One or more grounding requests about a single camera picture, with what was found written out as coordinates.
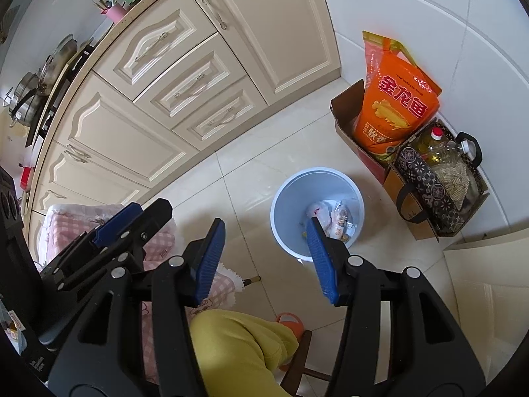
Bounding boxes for trash inside bin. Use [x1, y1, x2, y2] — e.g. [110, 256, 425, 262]
[305, 198, 359, 243]

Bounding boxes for light blue trash bin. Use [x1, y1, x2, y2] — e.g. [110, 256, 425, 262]
[270, 167, 365, 262]

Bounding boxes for cream kitchen cabinets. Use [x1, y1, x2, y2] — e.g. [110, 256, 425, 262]
[21, 0, 340, 246]

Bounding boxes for pink checkered tablecloth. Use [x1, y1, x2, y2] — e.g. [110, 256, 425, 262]
[36, 204, 243, 383]

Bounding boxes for red box on counter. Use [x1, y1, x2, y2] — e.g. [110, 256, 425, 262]
[18, 163, 34, 192]

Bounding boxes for yellow trouser leg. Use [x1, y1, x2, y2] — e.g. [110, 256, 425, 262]
[190, 309, 288, 397]

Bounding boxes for orange slipper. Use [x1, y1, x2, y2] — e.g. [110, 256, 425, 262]
[268, 313, 305, 371]

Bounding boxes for wooden stool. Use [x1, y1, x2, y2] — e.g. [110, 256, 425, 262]
[281, 330, 331, 396]

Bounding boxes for black gas stove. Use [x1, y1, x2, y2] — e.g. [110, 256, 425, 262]
[25, 38, 94, 148]

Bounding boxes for black patterned tote bag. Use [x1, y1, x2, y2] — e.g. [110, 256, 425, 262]
[394, 136, 490, 238]

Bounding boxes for steel cooking pot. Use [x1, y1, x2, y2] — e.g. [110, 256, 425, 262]
[9, 34, 77, 127]

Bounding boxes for brown cardboard box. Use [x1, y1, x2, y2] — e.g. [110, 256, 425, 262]
[329, 78, 491, 241]

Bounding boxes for cooking oil bottle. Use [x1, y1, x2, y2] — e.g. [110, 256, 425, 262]
[414, 125, 482, 168]

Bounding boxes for pink utensil cup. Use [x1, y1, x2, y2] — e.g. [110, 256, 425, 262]
[97, 0, 126, 23]

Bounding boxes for orange rice bag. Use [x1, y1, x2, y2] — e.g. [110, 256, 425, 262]
[352, 30, 442, 163]

